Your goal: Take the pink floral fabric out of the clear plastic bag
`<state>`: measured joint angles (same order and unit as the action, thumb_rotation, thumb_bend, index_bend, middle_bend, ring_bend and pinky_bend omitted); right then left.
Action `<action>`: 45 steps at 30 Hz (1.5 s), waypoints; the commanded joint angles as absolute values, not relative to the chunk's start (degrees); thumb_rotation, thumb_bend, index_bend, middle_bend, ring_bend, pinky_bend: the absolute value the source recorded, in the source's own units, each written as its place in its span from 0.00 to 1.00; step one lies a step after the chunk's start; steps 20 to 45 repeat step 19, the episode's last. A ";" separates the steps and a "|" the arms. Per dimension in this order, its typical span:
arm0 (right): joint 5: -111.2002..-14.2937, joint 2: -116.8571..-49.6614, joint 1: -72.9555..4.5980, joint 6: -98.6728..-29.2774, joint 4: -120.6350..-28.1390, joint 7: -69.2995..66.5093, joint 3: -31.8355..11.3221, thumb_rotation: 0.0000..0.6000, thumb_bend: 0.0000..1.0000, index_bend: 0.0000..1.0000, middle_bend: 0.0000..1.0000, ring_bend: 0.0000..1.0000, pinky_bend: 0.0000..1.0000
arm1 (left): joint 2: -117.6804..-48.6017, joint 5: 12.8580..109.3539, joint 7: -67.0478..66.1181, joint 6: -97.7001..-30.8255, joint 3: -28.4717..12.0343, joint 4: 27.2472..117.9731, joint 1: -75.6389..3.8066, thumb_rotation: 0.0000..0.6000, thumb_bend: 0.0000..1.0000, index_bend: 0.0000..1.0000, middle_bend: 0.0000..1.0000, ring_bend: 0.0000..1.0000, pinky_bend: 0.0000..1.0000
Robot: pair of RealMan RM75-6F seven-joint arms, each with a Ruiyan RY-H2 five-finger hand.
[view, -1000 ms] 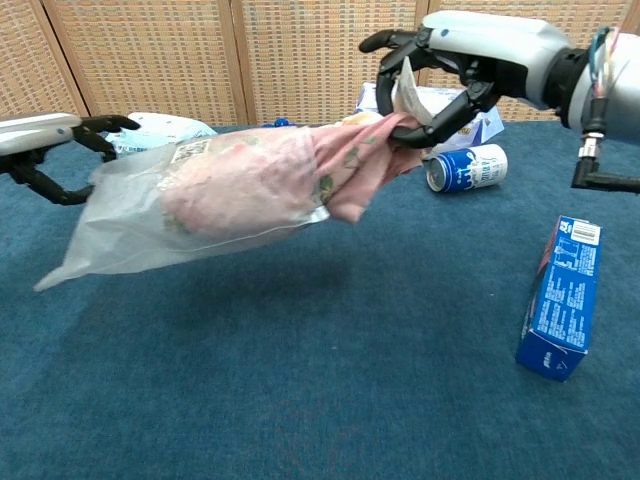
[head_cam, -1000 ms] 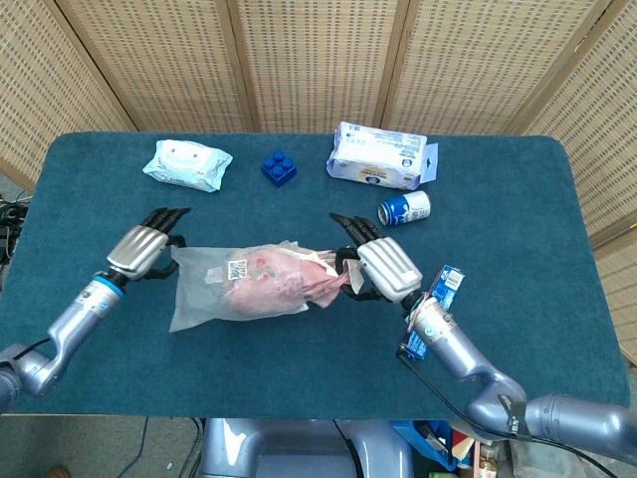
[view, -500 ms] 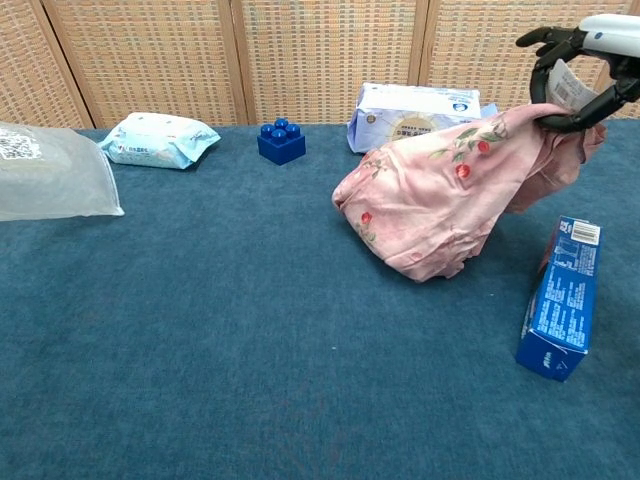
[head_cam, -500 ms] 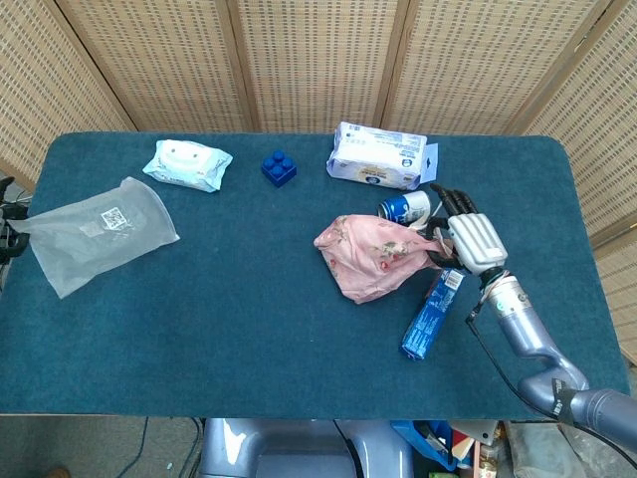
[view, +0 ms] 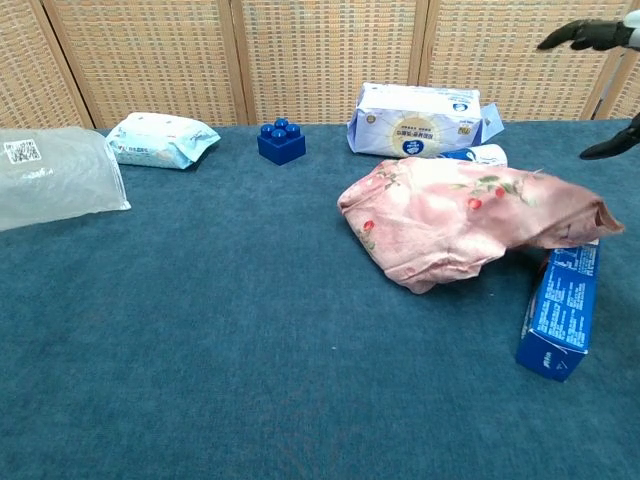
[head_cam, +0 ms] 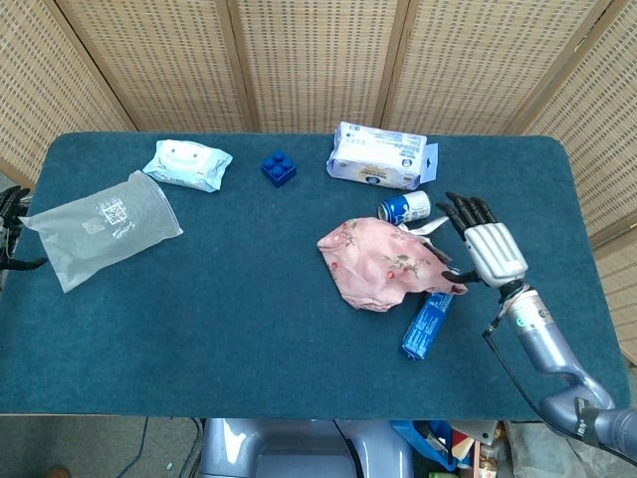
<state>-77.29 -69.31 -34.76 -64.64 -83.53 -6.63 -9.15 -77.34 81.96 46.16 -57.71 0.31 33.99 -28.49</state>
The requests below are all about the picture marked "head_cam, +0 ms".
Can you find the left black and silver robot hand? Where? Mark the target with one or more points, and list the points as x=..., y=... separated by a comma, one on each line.
x=12, y=201

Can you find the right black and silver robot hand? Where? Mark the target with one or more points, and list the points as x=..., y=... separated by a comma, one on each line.
x=492, y=254

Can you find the white translucent plastic zip bag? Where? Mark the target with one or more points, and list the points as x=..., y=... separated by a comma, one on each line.
x=99, y=229

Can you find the pink floral clothes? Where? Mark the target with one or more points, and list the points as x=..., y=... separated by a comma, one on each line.
x=378, y=259

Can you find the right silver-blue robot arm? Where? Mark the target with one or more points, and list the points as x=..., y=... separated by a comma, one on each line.
x=547, y=343

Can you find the blue and white drink can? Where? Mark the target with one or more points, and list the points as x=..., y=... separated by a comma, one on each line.
x=405, y=205

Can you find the long blue cardboard box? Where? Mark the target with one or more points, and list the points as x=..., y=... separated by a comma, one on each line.
x=425, y=328

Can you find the white and blue milk carton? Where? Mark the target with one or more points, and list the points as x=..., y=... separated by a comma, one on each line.
x=373, y=159

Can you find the light blue wet wipes pack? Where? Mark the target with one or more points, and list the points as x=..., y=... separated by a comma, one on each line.
x=189, y=167

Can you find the blue storage bin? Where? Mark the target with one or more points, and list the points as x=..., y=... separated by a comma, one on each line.
x=428, y=443

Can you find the blue toy building block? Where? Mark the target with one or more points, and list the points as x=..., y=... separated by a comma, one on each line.
x=278, y=169

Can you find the teal carpet table cover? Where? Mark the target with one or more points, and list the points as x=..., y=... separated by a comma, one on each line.
x=249, y=323

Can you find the woven rattan folding screen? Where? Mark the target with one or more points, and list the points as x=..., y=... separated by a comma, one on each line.
x=318, y=60

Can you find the silver-blue robot torso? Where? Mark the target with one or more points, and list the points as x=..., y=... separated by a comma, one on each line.
x=298, y=450

